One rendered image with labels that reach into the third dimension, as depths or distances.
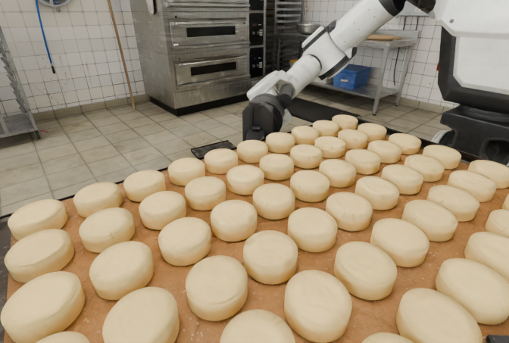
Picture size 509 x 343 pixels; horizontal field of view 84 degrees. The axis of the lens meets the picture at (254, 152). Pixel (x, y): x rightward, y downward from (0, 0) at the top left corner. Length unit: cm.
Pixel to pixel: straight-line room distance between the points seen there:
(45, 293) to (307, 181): 28
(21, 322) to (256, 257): 17
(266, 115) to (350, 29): 41
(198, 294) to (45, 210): 21
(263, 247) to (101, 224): 17
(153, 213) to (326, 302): 19
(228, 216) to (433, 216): 22
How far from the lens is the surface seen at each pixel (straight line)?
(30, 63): 428
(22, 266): 33
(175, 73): 361
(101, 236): 32
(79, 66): 434
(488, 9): 68
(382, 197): 37
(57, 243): 33
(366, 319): 27
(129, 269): 28
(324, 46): 86
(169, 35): 356
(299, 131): 52
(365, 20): 84
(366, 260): 28
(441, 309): 27
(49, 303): 28
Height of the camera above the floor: 121
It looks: 26 degrees down
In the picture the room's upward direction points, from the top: straight up
